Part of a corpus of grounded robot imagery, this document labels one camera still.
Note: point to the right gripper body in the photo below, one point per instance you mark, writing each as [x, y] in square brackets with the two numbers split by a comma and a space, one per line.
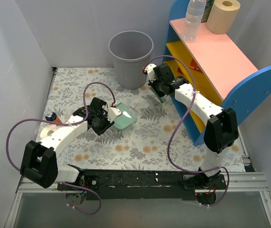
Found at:
[156, 88]

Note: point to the green plastic dustpan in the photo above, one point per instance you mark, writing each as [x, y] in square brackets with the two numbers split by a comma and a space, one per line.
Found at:
[122, 122]

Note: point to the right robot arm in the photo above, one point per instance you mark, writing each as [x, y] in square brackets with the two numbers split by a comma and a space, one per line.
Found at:
[221, 128]

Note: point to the clear plastic water bottle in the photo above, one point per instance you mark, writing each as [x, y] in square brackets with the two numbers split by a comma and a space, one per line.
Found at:
[194, 14]

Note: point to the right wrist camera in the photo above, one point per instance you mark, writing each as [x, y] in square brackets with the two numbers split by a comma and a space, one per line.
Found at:
[149, 71]

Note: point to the grey plastic waste bin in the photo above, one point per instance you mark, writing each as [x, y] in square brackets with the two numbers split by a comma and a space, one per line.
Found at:
[130, 51]

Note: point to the white paper scrap front right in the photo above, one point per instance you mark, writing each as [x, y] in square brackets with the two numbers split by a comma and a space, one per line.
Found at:
[127, 114]

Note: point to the dark green can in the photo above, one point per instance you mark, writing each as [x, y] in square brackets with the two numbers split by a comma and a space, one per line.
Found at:
[208, 7]

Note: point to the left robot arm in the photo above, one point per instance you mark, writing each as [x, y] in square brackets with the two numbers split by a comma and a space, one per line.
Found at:
[39, 163]

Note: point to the orange blue can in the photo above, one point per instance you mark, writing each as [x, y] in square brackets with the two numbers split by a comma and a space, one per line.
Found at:
[52, 117]

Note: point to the blue shelf unit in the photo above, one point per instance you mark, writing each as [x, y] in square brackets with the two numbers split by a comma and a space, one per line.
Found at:
[228, 78]

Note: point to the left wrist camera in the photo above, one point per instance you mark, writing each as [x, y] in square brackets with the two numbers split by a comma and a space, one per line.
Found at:
[113, 112]

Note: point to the brown paper roll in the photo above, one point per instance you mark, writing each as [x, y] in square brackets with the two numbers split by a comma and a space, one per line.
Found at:
[222, 16]

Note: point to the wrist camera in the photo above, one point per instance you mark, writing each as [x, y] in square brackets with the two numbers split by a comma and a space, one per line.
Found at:
[113, 112]
[149, 71]

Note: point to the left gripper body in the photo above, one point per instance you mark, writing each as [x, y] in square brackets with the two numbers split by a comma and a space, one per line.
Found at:
[101, 126]

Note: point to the green hand brush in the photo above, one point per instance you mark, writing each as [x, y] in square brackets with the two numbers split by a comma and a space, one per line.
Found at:
[161, 99]

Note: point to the red packet on shelf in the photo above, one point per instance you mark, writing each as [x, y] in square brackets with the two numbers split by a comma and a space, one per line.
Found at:
[193, 65]

